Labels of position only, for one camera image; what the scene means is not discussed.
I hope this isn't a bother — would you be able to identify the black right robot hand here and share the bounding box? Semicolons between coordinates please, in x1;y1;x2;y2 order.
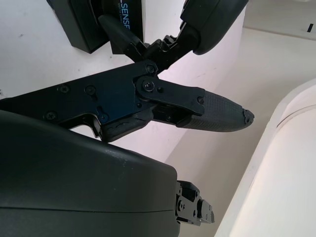
0;60;255;237

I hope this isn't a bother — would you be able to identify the black RealSense box lid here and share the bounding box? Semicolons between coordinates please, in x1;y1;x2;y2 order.
110;0;144;54

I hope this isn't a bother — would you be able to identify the black box base with foam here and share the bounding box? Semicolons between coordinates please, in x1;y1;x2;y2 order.
46;0;112;54

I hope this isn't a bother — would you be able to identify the white rounded cabinet panel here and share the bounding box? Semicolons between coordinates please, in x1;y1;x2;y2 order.
214;83;316;237

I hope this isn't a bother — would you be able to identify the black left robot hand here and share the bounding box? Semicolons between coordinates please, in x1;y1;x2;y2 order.
97;0;248;73

